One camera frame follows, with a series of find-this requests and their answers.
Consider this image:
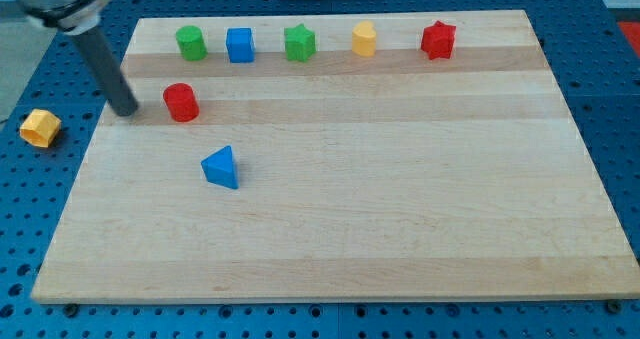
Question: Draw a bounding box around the yellow hexagon block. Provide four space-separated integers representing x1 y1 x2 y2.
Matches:
19 109 62 148

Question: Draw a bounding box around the red cylinder block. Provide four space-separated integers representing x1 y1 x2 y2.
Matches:
163 83 200 122

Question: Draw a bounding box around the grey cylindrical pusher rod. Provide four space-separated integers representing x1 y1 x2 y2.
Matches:
71 27 138 117

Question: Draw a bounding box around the green star block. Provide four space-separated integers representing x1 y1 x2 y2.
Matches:
284 24 316 62

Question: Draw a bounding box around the light wooden board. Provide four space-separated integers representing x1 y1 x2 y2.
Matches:
32 10 639 305

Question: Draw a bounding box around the blue cube block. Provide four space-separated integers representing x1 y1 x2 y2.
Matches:
226 27 255 63

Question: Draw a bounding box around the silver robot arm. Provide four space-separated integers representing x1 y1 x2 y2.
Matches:
17 0 138 117

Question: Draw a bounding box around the blue triangle block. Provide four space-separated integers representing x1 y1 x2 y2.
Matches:
201 145 239 190

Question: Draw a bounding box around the red star block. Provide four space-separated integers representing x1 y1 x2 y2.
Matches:
420 21 457 60

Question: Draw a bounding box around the green cylinder block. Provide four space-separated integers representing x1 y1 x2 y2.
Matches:
175 25 208 61

